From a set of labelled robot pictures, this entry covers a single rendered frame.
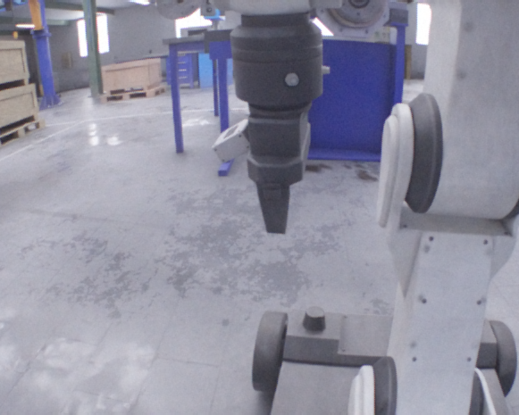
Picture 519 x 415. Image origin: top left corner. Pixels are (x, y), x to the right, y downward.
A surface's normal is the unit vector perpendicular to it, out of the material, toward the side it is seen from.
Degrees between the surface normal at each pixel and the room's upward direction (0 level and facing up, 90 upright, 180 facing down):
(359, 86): 90
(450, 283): 60
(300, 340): 45
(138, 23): 90
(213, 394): 0
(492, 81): 100
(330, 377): 0
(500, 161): 86
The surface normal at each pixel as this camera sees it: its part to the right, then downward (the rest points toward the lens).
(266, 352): -0.11, -0.36
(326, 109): -0.05, 0.45
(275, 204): -0.18, 0.61
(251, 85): -0.57, 0.53
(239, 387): -0.01, -0.89
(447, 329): -0.18, -0.07
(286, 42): 0.20, 0.59
